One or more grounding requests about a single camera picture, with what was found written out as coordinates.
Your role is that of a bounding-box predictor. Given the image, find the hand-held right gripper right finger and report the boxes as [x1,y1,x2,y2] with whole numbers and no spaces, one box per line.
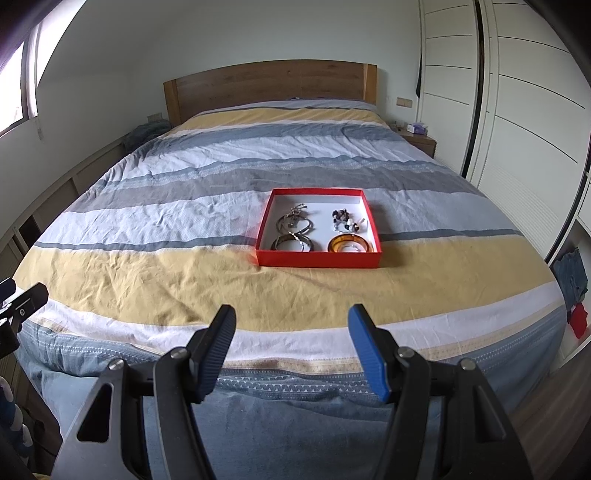
[348,304,536,480]

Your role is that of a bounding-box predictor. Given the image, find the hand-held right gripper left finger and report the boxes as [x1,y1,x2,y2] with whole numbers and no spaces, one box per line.
[51,304,237,480]

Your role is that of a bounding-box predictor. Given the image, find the red cardboard box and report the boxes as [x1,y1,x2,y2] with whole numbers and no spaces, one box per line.
[255,187,383,268]

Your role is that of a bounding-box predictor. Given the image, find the dark bead bracelet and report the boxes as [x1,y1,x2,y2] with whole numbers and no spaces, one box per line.
[330,208,366,233]

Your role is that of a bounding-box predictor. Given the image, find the silver chain necklace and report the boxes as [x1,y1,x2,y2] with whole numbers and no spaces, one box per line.
[283,202,310,228]

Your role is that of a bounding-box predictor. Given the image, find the amber bangle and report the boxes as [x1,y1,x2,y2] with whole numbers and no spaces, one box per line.
[327,233,374,254]

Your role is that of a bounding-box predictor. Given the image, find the low beige cabinet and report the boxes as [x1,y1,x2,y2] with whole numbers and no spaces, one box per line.
[0,137,129,278]

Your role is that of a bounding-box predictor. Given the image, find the thin silver bangle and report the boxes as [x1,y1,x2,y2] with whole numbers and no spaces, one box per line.
[276,213,315,235]

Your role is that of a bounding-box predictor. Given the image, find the wide silver bangle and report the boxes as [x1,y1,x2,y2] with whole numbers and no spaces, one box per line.
[271,233,314,253]

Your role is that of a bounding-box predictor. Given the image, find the bed with striped duvet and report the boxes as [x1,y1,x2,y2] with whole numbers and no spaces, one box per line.
[13,98,568,480]

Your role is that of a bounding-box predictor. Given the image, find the window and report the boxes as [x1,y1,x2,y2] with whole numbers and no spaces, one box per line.
[0,14,52,138]

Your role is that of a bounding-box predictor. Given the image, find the dark grey cloth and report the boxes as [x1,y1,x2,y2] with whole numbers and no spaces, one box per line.
[123,119,171,154]

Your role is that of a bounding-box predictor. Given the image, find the red cloth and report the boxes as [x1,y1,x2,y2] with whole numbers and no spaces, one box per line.
[568,303,590,340]

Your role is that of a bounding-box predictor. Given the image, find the blue folded cloth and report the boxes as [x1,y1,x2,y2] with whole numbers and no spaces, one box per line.
[553,248,590,306]

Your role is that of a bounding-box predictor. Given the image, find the wooden nightstand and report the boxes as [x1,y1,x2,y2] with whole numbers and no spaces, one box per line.
[392,122,437,160]

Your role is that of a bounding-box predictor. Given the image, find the white wardrobe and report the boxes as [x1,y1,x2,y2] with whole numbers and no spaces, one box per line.
[416,0,591,271]

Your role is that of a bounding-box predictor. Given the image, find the wooden bed headboard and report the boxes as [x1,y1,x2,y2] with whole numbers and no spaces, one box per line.
[163,60,378,128]

